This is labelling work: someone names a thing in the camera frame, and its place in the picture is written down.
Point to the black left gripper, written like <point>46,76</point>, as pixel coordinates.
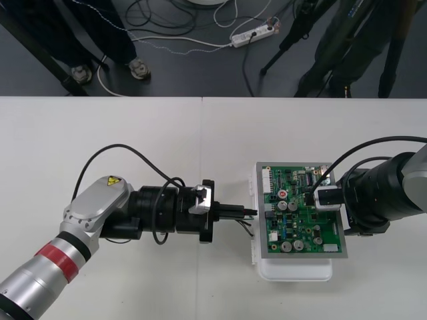
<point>190,223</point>

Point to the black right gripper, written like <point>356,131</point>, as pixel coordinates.
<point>353,226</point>

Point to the silver and black left arm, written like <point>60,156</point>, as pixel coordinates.
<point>96,206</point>

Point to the silver and black right arm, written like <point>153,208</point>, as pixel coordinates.
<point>383,186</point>

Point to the black tripod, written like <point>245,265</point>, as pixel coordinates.
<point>390,66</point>

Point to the white power strip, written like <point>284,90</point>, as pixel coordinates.
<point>253,33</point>

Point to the white round base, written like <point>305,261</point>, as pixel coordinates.
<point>207,2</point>

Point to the black metal stand leg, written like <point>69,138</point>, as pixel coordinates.
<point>43,55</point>

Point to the green circuit board grey frame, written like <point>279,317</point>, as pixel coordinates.
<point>300,233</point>

